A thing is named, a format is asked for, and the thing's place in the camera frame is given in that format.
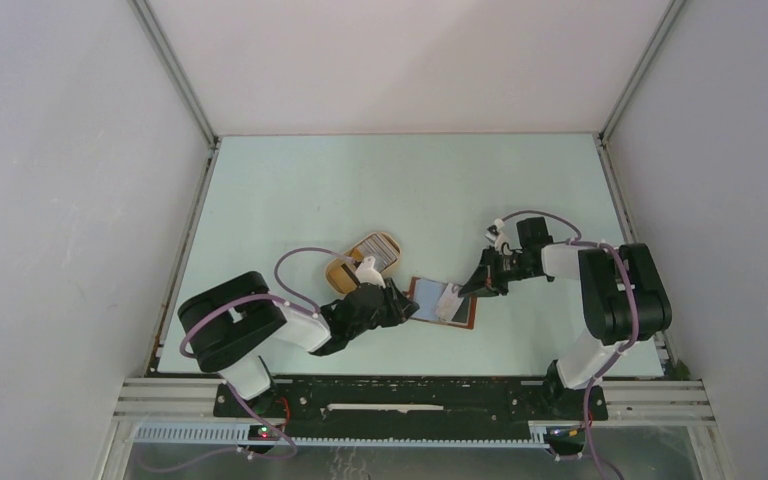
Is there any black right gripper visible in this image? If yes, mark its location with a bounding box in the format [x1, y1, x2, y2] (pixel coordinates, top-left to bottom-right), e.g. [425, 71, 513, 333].
[458, 244, 534, 297]

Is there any white portrait credit card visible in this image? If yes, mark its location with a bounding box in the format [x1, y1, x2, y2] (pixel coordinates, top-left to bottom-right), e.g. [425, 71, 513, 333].
[433, 283, 463, 323]

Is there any black credit card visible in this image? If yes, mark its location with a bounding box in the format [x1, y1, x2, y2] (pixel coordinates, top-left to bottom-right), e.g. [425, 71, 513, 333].
[451, 297, 475, 329]

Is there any brown leather card holder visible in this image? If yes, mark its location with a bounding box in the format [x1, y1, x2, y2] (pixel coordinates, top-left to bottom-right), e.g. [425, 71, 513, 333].
[408, 277, 478, 330]

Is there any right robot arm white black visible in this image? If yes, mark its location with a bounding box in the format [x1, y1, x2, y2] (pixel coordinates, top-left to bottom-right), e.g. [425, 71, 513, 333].
[457, 210, 673, 418]

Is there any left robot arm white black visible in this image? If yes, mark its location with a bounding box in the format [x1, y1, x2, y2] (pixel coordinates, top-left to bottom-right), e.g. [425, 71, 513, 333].
[177, 271, 419, 417]

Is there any stack of credit cards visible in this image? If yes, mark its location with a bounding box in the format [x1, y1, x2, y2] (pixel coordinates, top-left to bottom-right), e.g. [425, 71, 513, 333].
[355, 232, 401, 272]

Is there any beige oval card tray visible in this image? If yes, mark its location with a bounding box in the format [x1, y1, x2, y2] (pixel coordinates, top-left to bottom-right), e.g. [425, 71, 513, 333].
[325, 231, 402, 294]

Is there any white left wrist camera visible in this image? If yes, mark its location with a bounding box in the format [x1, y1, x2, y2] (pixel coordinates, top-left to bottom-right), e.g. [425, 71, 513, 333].
[354, 256, 386, 288]

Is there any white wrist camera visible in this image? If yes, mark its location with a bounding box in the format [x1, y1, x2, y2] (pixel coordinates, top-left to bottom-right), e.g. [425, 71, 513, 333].
[354, 256, 386, 288]
[485, 219, 512, 254]

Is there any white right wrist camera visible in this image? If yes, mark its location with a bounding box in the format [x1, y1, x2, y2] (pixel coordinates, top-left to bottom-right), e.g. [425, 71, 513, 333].
[485, 219, 512, 254]

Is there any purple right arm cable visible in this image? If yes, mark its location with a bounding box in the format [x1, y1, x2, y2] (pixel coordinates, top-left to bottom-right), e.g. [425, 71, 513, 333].
[499, 209, 640, 480]

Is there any white toothed cable duct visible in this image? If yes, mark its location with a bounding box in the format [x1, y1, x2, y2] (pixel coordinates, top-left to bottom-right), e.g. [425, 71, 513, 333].
[131, 422, 548, 449]

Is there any aluminium frame rail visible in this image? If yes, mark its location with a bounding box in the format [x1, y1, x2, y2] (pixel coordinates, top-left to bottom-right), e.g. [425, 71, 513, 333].
[113, 377, 717, 429]

